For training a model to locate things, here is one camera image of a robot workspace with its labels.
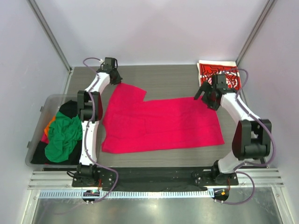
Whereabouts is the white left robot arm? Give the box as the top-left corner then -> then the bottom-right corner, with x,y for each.
73,57 -> 122,186

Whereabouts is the orange t shirt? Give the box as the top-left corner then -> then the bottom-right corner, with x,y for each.
44,116 -> 56,137

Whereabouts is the folded red coca-cola t shirt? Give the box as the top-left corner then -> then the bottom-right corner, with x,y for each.
197,60 -> 242,90

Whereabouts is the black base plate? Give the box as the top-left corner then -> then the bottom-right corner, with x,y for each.
68,167 -> 239,192

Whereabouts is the right corner aluminium post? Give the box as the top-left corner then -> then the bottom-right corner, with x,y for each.
235,0 -> 277,66

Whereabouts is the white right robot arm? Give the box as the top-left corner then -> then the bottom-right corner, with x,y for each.
194,72 -> 276,185

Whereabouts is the green t shirt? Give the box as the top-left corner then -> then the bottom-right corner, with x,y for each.
45,112 -> 83,163

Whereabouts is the clear plastic bin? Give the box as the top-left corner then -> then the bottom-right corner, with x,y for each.
25,94 -> 79,169

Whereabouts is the pink t shirt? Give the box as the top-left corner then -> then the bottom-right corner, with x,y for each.
101,83 -> 225,154

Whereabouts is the aluminium frame rail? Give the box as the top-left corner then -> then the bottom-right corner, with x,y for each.
28,171 -> 73,190

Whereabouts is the left corner aluminium post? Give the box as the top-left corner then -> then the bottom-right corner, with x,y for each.
27,0 -> 72,73

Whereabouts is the slotted cable duct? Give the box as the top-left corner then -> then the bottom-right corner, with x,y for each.
39,189 -> 214,199

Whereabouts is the corner aluminium post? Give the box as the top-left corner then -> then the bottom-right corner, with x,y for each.
27,0 -> 72,73
235,0 -> 277,66

